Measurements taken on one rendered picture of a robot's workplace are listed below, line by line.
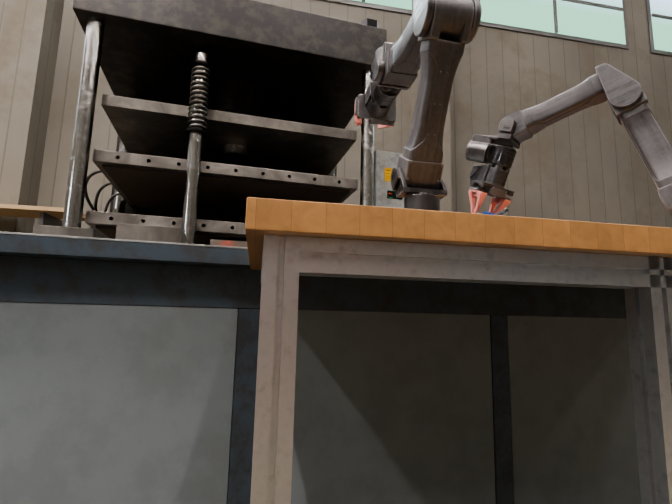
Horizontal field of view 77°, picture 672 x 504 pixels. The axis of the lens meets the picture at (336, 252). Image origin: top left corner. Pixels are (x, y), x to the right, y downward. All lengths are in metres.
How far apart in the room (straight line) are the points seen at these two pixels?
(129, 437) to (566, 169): 5.06
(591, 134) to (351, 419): 5.14
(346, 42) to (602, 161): 4.17
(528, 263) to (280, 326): 0.35
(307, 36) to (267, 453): 1.82
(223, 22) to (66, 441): 1.64
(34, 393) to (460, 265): 0.82
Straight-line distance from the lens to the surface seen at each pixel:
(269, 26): 2.09
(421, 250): 0.56
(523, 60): 5.70
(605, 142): 5.90
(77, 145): 1.89
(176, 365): 0.96
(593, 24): 6.51
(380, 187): 2.07
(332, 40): 2.12
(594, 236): 0.68
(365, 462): 1.06
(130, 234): 1.13
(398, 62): 0.96
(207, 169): 1.88
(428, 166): 0.77
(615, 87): 1.20
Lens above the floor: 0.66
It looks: 9 degrees up
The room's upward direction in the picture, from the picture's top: 1 degrees clockwise
